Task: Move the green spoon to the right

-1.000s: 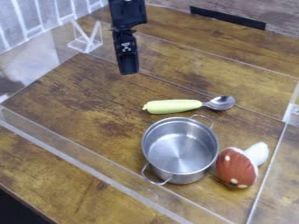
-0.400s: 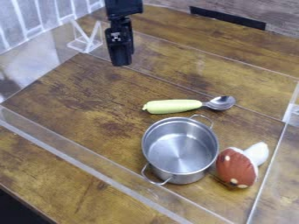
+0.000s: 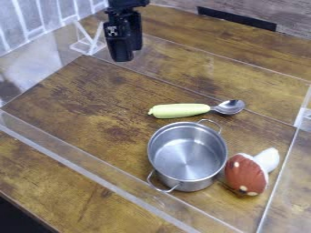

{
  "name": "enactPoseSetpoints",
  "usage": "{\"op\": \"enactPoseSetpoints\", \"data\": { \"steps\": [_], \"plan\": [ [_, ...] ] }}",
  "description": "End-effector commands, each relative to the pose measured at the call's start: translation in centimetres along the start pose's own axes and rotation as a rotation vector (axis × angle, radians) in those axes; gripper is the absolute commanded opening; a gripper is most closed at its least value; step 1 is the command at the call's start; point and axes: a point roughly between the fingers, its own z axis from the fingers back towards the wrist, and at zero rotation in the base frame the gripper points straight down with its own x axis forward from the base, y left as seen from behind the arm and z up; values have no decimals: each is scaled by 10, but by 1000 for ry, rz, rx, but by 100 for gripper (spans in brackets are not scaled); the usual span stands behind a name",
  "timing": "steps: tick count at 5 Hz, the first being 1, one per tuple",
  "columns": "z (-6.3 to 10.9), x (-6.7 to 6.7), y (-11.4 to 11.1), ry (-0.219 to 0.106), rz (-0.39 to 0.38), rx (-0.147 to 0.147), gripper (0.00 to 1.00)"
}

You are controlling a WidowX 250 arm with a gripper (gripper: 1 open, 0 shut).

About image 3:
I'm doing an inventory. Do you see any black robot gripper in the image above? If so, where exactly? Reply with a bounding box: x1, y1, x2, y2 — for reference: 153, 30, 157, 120
103, 0, 150, 62

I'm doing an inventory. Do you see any green handled metal spoon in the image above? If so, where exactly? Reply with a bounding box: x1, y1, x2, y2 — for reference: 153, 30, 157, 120
149, 100, 246, 118

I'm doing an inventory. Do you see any black strip on table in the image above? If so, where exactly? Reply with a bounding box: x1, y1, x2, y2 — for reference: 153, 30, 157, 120
197, 6, 278, 32

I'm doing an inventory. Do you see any small steel pot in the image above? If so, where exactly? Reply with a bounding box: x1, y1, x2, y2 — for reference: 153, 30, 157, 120
147, 119, 229, 193

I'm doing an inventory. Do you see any clear acrylic front barrier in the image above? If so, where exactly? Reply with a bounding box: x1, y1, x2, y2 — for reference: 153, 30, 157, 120
0, 109, 243, 233

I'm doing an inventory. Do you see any clear acrylic barrier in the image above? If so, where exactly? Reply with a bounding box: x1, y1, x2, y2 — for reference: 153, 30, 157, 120
257, 86, 311, 233
0, 109, 243, 233

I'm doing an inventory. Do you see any red plush mushroom toy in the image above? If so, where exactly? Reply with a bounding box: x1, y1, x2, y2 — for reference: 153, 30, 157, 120
225, 147, 279, 197

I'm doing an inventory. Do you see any clear acrylic right barrier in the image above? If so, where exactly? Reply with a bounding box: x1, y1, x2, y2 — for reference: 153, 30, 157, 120
257, 86, 311, 233

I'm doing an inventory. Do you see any clear acrylic triangle bracket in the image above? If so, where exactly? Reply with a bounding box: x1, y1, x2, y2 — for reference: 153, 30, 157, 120
70, 21, 107, 56

